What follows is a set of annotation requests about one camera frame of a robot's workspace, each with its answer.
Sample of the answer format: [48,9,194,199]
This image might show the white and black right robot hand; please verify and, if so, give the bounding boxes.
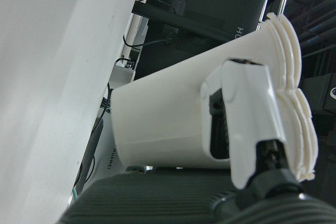
[60,57,336,224]

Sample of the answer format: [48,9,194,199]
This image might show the white cup with ridged rim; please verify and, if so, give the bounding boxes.
[109,13,318,183]

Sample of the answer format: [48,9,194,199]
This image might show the black monitor support bar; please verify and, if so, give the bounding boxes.
[131,0,238,44]

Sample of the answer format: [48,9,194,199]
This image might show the white Huawei device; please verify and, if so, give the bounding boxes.
[90,118,128,187]

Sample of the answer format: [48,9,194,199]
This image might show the black looped cable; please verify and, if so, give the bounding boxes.
[75,82,113,192]

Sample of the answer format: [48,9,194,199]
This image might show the teal cable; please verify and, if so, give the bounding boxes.
[71,186,80,205]

